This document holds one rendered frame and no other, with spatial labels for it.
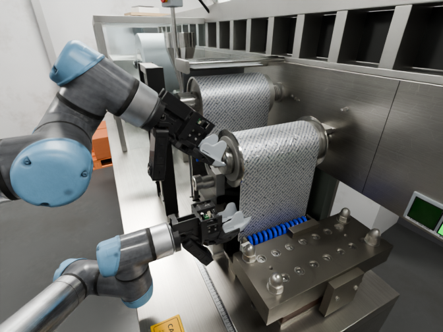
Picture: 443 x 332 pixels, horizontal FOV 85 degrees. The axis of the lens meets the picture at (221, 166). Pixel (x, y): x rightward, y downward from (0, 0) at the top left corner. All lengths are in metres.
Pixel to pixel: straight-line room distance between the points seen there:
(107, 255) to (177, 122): 0.30
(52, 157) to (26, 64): 3.71
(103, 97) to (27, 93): 3.63
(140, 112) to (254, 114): 0.46
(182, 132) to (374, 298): 0.67
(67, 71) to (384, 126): 0.64
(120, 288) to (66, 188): 0.36
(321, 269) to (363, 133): 0.36
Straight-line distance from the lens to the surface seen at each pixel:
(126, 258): 0.56
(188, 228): 0.57
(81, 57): 0.43
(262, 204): 0.66
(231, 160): 0.57
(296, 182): 0.70
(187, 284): 0.77
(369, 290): 0.86
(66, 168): 0.31
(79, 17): 4.01
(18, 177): 0.32
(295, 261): 0.67
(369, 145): 0.72
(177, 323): 0.69
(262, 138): 0.60
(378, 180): 0.73
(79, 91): 0.44
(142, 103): 0.44
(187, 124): 0.47
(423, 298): 2.25
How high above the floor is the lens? 1.53
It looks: 29 degrees down
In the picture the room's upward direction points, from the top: straight up
